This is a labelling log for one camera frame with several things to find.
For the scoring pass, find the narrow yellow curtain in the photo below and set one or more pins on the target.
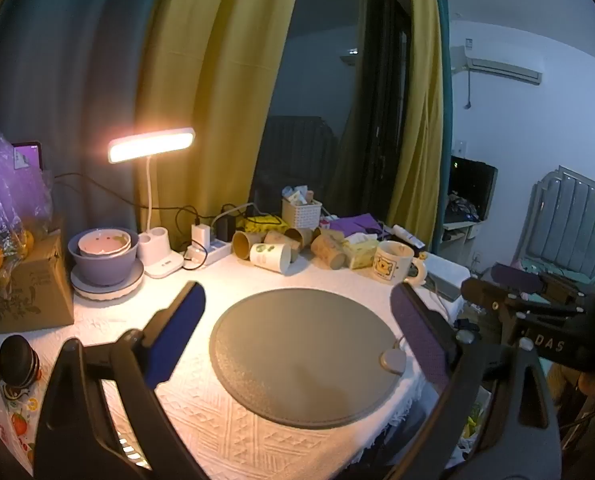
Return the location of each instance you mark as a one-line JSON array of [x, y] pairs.
[[420, 110]]

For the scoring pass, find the purple cloth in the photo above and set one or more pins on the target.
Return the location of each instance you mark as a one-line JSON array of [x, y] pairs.
[[360, 224]]

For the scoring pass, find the small cream bowl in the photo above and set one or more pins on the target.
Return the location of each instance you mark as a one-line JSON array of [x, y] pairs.
[[102, 243]]

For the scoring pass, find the small grey round tag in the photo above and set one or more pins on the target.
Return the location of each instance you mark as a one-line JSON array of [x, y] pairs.
[[392, 360]]

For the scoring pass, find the white desk lamp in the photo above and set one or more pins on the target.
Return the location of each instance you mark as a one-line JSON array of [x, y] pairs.
[[152, 144]]

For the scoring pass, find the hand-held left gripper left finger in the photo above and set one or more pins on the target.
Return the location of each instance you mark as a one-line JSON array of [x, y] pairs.
[[172, 335]]

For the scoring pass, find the purple bowl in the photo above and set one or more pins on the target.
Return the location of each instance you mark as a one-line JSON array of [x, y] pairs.
[[102, 271]]

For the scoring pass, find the white charger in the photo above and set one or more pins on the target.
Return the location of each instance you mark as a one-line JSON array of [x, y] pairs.
[[201, 235]]

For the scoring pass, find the wide teal curtain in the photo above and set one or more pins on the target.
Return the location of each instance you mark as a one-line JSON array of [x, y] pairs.
[[67, 60]]

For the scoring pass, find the white textured tablecloth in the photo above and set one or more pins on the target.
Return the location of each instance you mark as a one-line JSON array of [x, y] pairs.
[[202, 425]]

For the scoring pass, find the white plastic basket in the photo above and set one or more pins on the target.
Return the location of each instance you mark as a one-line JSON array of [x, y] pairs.
[[302, 215]]

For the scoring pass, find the white side desk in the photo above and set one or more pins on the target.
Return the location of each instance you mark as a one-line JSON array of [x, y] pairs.
[[460, 234]]

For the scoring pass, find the white mug bear print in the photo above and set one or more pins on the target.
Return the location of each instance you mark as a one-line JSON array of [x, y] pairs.
[[390, 265]]

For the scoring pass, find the white tube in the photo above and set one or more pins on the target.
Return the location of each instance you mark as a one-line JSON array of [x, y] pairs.
[[408, 236]]

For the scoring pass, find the wide yellow curtain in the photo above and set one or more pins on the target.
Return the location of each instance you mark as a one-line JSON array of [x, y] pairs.
[[217, 60]]

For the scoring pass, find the yellow tissue box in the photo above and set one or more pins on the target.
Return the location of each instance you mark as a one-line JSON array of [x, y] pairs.
[[360, 255]]

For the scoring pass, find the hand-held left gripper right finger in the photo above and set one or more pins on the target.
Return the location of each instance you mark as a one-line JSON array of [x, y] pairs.
[[420, 332]]

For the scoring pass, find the white air conditioner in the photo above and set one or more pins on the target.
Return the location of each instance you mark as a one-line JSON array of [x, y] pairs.
[[502, 70]]

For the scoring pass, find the cardboard box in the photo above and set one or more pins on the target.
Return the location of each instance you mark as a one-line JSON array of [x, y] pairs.
[[32, 300]]

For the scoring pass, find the tablet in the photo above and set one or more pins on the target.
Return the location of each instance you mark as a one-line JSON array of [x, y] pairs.
[[30, 155]]

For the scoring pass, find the dark glass window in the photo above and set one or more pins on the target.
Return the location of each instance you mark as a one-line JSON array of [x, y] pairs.
[[337, 60]]

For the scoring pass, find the black charger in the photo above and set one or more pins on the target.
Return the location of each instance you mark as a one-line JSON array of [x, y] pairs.
[[226, 228]]

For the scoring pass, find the grey padded headboard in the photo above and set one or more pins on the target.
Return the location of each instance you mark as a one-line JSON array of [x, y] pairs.
[[562, 225]]

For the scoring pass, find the yellow flat box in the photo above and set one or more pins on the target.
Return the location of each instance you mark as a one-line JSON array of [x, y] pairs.
[[262, 224]]

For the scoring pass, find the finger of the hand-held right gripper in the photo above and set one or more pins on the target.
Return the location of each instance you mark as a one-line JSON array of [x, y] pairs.
[[515, 277], [485, 296]]

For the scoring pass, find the white paper cup green print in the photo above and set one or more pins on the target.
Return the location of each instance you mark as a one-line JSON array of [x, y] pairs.
[[270, 257]]

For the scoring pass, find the purple rimmed plate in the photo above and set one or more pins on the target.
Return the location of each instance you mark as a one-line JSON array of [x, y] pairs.
[[130, 287]]

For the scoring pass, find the white power strip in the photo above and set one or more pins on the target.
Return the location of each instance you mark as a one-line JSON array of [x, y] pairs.
[[215, 255]]

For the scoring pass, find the fruit print box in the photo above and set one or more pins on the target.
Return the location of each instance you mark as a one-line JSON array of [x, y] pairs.
[[7, 420]]

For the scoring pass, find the grey round mat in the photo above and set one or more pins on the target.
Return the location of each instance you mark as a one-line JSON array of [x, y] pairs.
[[302, 360]]

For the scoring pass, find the plastic bag of oranges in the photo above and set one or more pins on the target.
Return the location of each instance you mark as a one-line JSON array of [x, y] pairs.
[[2, 185]]

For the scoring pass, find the white wall socket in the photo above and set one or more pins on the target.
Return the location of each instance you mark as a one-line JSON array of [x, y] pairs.
[[460, 148]]

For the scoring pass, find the narrow teal curtain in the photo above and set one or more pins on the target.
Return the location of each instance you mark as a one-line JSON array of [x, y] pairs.
[[445, 85]]

